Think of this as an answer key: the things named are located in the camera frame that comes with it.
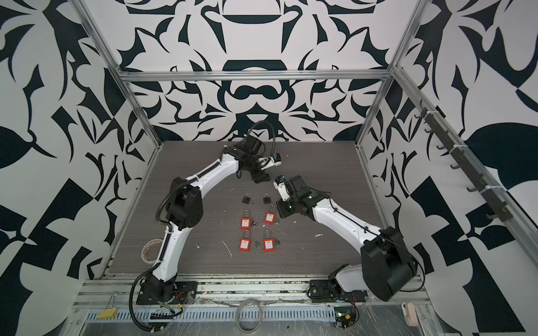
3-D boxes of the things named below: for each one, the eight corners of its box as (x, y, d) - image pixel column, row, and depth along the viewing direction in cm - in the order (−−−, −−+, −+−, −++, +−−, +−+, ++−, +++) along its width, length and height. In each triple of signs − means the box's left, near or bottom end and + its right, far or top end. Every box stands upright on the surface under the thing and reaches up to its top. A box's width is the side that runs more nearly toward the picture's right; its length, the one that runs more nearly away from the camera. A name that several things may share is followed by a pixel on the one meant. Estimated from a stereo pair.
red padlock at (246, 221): (241, 229, 91) (240, 227, 90) (242, 211, 96) (242, 209, 95) (250, 229, 91) (250, 227, 90) (251, 211, 96) (251, 209, 95)
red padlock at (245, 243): (239, 251, 86) (238, 249, 84) (240, 231, 91) (240, 229, 89) (250, 251, 86) (250, 249, 84) (251, 231, 91) (251, 229, 89)
